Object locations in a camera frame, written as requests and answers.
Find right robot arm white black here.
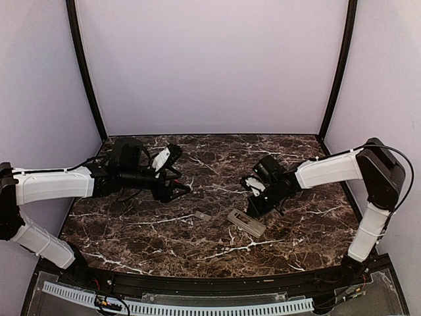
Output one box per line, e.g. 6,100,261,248
241,138,408,286

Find black frame post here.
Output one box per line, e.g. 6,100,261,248
65,0,108,142
318,0,358,143

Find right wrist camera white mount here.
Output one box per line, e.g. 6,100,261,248
240,175,266,197

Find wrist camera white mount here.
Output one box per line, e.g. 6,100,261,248
240,175,266,197
151,144,183,174

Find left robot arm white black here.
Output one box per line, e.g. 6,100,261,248
1,138,191,287

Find right black frame post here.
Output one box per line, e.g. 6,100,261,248
318,0,358,143

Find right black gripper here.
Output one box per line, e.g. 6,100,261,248
247,181,288,218

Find grey battery cover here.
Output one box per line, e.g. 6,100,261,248
194,211,212,222

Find black front rail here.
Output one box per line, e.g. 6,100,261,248
36,253,392,299

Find white slotted cable duct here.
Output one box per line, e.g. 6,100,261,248
42,281,314,315

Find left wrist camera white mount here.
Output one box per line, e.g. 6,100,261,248
151,144,183,174

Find white remote control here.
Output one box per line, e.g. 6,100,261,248
228,209,266,238

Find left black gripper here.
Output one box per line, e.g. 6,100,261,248
120,167,191,203

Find left black frame post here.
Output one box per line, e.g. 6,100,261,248
65,0,108,142

